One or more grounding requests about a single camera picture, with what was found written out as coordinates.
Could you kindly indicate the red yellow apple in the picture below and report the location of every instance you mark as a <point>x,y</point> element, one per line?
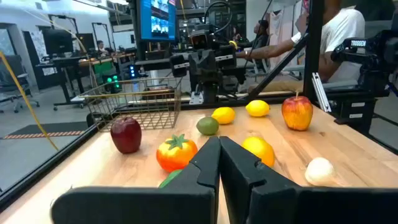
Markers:
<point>297,113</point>

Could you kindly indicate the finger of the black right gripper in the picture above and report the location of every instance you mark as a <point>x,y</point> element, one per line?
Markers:
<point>196,67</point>
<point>210,67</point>

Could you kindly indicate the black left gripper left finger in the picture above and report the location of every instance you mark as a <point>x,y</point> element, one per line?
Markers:
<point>140,205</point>

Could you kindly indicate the orange tomato green stem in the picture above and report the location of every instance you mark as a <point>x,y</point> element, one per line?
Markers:
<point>174,155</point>

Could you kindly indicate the computer with green lights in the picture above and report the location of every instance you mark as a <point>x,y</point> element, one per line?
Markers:
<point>112,82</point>

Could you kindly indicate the yellow lemon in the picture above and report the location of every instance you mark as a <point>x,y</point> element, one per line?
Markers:
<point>223,115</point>
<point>257,108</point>

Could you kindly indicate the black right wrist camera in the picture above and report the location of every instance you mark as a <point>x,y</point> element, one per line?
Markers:
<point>199,40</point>

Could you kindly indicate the dark red apple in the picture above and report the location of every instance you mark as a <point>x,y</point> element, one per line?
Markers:
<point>126,137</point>

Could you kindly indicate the black office desk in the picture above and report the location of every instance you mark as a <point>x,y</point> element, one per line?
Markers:
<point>65,60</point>

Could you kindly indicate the black table frame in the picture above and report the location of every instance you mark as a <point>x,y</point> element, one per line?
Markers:
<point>314,46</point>

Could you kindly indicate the black desk monitor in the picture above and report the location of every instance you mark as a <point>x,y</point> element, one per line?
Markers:
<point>57,42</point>
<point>85,41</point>

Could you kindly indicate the white garlic bulb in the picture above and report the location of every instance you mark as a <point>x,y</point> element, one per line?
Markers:
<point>318,171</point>

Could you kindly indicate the orange citrus fruit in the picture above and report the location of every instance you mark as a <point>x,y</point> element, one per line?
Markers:
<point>259,149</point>

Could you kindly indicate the silver aluminium bracket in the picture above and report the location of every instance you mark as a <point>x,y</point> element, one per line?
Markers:
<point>321,93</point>

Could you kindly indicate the device with blue lights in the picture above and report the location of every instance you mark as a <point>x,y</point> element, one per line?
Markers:
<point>133,71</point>

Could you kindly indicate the white arm base bracket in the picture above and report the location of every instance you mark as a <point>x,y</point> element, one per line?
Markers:
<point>196,99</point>

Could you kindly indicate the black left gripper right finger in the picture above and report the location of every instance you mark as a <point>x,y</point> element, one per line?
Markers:
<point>311,208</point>

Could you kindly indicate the green lime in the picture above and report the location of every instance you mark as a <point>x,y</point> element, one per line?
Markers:
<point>207,126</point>

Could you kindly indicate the large blue screen monitor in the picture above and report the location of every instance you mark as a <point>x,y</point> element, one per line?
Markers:
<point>158,21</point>

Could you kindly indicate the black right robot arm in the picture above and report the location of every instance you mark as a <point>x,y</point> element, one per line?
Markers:
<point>210,93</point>

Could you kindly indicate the person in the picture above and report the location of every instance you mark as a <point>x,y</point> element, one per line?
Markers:
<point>262,29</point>
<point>342,28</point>
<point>100,46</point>

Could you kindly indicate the grey office chair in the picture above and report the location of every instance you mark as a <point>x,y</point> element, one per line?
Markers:
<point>12,77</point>

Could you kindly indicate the green bell pepper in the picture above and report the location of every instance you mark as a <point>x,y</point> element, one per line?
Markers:
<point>169,180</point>

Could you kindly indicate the black neighbouring robot arm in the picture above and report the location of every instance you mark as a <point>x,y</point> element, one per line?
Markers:
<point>373,59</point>

